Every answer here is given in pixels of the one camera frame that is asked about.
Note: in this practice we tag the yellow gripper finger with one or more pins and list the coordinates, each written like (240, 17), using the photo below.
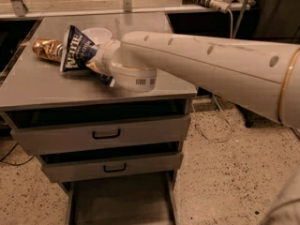
(92, 66)

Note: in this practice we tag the blue chip bag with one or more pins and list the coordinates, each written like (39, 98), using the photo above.
(79, 49)

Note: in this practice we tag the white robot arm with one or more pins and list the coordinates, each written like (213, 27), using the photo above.
(263, 77)

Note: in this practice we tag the top grey drawer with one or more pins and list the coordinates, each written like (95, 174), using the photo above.
(92, 136)

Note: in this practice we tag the grey drawer cabinet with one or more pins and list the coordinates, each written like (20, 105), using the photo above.
(35, 95)

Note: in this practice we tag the middle grey drawer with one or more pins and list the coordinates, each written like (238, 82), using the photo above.
(111, 167)

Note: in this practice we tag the bottom grey open drawer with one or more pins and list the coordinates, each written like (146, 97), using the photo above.
(142, 199)

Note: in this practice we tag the white ceramic bowl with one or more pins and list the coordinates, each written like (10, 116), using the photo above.
(98, 35)

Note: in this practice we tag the crushed gold soda can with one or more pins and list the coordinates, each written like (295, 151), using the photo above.
(49, 49)

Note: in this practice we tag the thin metal stand pole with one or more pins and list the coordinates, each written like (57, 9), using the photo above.
(239, 19)

